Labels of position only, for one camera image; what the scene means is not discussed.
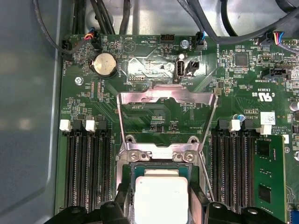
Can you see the silver board screw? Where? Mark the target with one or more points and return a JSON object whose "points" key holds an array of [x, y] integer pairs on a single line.
{"points": [[184, 43], [79, 81]]}

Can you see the CPU socket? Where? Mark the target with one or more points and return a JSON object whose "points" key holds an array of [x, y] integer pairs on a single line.
{"points": [[122, 168]]}

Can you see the silver topped CPU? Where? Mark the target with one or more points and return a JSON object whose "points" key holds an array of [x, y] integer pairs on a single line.
{"points": [[161, 198]]}

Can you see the green RAM stick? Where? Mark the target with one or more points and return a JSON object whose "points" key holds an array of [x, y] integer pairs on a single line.
{"points": [[268, 163]]}

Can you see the white barcode sticker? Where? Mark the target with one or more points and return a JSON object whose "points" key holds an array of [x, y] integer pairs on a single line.
{"points": [[268, 117]]}

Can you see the black pin header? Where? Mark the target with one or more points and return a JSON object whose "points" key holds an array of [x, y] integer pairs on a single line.
{"points": [[167, 38]]}

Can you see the round coin battery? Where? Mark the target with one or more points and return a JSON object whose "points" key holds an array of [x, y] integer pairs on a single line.
{"points": [[105, 64]]}

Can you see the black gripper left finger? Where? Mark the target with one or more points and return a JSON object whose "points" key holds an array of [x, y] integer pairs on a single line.
{"points": [[109, 212]]}

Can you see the black PC case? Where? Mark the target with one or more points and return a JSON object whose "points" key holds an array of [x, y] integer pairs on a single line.
{"points": [[23, 116]]}

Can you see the black RAM slot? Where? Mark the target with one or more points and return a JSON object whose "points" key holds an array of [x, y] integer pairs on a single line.
{"points": [[81, 168], [70, 168], [94, 168], [106, 168], [231, 168], [218, 168], [246, 168]]}

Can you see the metal locking lever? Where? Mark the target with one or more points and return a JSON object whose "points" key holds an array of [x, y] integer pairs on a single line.
{"points": [[208, 182]]}

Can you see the black board connector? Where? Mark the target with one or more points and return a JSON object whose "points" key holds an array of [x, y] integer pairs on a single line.
{"points": [[276, 73]]}

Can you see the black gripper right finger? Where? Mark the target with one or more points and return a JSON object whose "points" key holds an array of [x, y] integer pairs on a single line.
{"points": [[217, 213]]}

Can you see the internal USB port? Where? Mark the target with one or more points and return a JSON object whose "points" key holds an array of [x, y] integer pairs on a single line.
{"points": [[179, 70]]}

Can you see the square black chip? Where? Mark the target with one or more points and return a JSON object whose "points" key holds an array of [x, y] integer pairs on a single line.
{"points": [[241, 59]]}

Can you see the green motherboard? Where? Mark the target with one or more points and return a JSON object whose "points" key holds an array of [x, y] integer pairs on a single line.
{"points": [[77, 105]]}

